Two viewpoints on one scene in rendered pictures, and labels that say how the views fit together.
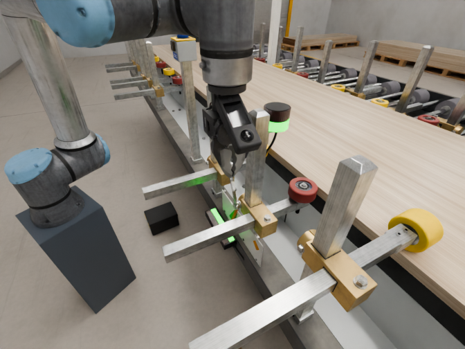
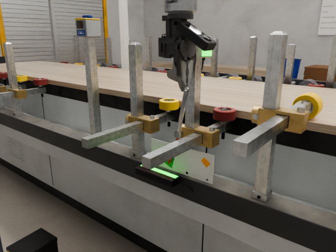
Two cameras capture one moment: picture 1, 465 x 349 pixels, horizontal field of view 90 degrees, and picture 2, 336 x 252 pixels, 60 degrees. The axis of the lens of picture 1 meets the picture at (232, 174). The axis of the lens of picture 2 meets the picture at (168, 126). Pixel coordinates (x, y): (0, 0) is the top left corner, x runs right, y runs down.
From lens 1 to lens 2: 0.54 m
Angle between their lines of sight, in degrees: 30
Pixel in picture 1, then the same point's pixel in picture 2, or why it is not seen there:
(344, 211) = (279, 63)
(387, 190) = not seen: hidden behind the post
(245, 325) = (258, 131)
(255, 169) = (196, 88)
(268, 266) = (218, 182)
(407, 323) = (329, 178)
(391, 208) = not seen: hidden behind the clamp
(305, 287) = (274, 119)
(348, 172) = (276, 37)
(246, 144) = (210, 42)
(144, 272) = not seen: outside the picture
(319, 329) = (281, 200)
